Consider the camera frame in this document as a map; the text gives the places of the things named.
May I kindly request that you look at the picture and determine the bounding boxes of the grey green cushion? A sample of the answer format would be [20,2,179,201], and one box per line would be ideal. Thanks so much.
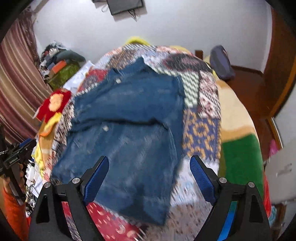
[56,50,85,62]

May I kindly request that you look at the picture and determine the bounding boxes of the white light-blue cloth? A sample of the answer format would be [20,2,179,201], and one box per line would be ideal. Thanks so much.
[63,61,94,94]

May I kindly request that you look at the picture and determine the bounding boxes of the striped maroon curtain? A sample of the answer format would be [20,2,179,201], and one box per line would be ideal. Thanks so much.
[1,8,52,143]

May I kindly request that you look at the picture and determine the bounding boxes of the dark blue bag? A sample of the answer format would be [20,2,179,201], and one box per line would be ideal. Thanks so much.
[209,45,235,81]

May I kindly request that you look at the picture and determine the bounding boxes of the yellow pillow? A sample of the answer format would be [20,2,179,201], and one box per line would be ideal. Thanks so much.
[125,36,150,46]

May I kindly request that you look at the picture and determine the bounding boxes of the patchwork patterned bedspread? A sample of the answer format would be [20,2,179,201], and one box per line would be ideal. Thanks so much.
[48,45,221,240]

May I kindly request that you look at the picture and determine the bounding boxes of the orange sleeved left forearm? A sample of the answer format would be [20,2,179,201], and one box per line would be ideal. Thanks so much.
[3,189,29,240]

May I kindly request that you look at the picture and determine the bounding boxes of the person's left hand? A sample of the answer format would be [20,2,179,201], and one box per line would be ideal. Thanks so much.
[3,163,25,198]

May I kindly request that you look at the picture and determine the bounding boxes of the red yellow plush toy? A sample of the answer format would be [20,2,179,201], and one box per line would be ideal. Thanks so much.
[33,88,72,138]

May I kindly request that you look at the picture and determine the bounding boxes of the wall-mounted black television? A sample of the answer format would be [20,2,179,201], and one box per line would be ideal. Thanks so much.
[107,0,144,16]

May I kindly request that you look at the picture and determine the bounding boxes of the orange box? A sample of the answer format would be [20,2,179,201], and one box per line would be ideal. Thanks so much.
[51,60,67,74]

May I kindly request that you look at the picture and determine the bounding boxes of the blue denim jeans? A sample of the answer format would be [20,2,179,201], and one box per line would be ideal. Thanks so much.
[51,58,185,225]

